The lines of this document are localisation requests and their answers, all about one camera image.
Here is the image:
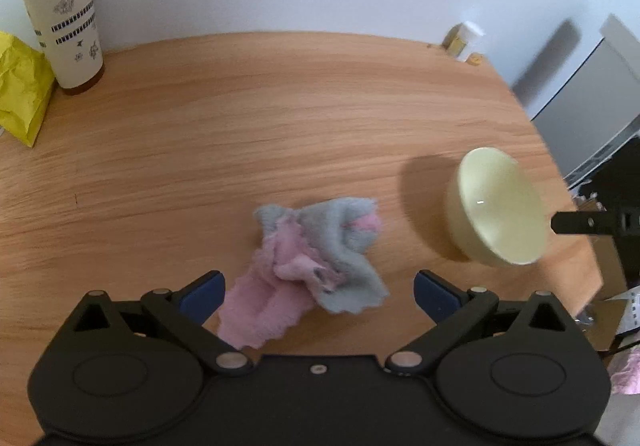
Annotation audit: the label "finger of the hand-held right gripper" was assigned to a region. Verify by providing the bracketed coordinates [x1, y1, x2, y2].
[550, 206, 640, 238]

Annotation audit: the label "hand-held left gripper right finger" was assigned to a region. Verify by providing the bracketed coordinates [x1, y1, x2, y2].
[384, 270, 584, 377]

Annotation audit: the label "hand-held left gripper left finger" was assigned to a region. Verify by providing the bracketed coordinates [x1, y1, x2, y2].
[60, 270, 254, 377]

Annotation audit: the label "pale yellow bowl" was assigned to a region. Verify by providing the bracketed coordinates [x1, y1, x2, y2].
[446, 147, 549, 268]

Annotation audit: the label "grey and pink fluffy cloth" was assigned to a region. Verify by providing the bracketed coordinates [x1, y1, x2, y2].
[217, 196, 390, 350]

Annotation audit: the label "cardboard box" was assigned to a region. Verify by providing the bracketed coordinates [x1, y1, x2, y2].
[582, 235, 632, 349]

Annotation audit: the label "grey radiator panel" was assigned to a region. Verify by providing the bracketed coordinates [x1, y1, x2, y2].
[529, 40, 640, 183]

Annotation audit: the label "white board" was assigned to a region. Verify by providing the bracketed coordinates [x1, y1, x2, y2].
[598, 13, 640, 65]

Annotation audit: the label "small yellow bottle white cap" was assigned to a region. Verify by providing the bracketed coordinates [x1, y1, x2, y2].
[441, 21, 485, 62]

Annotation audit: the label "yellow paper bag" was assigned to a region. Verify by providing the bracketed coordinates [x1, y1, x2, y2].
[0, 30, 56, 148]

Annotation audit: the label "white travel cup red lid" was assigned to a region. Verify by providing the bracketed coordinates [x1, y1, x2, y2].
[14, 0, 106, 96]

